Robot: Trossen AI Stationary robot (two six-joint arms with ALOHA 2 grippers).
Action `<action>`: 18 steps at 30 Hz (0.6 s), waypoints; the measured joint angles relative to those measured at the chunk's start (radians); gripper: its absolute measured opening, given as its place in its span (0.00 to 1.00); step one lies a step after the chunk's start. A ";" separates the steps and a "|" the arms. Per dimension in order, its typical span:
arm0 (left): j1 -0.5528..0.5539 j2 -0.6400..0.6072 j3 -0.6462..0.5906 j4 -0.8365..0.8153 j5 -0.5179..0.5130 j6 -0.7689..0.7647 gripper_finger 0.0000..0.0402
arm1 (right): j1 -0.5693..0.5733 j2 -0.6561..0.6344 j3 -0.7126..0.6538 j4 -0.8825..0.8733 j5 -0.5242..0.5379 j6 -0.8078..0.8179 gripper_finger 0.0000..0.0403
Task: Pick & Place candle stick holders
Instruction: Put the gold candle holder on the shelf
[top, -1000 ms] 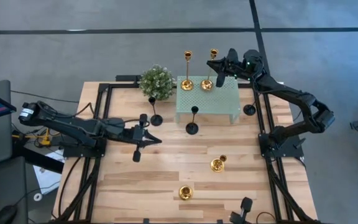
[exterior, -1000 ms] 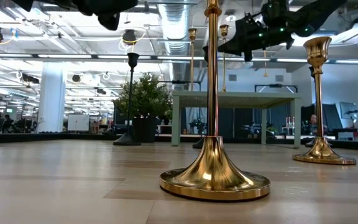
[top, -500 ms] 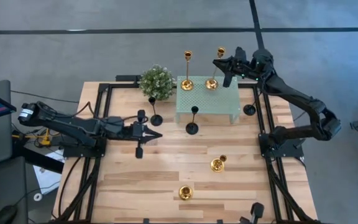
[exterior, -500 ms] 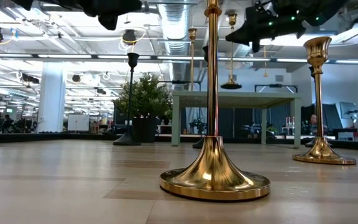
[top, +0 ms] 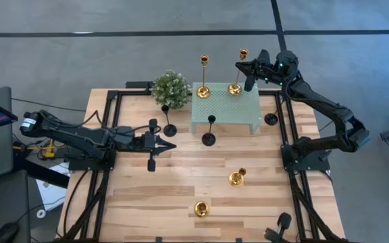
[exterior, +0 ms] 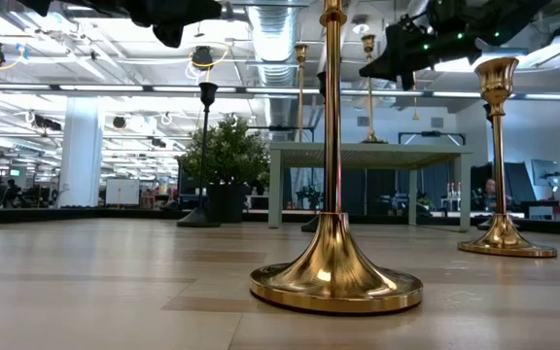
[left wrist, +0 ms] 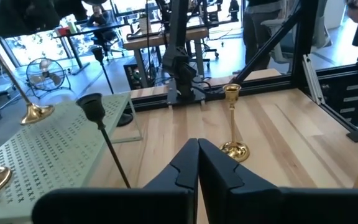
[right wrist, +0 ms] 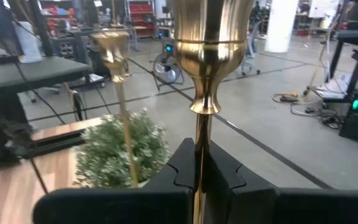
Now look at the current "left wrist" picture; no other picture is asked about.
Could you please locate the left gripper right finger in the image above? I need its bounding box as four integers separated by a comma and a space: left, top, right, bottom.
198, 138, 358, 224

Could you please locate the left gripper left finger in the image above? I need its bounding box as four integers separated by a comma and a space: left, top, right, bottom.
32, 138, 200, 224

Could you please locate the black candlestick holder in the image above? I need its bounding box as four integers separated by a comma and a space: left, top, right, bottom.
90, 45, 134, 128
75, 92, 132, 189

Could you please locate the round floor fan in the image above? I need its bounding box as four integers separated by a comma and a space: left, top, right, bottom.
25, 57, 71, 98

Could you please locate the black desk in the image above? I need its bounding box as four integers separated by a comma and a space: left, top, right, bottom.
53, 21, 133, 75

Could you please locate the green table in background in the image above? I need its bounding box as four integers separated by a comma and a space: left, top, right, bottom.
0, 92, 143, 224

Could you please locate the wooden workbench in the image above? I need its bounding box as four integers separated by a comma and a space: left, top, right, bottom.
122, 26, 210, 90

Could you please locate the silver aluminium bar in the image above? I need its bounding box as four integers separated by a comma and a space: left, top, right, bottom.
301, 54, 326, 106

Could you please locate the black drawer cabinet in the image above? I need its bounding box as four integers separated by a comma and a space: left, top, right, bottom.
317, 70, 358, 128

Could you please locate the grey office chair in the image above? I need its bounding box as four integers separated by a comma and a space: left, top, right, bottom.
260, 0, 334, 65

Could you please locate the black cable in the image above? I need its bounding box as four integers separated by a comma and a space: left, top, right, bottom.
194, 79, 226, 94

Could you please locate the black aluminium table frame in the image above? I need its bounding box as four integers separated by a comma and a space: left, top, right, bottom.
129, 0, 358, 144

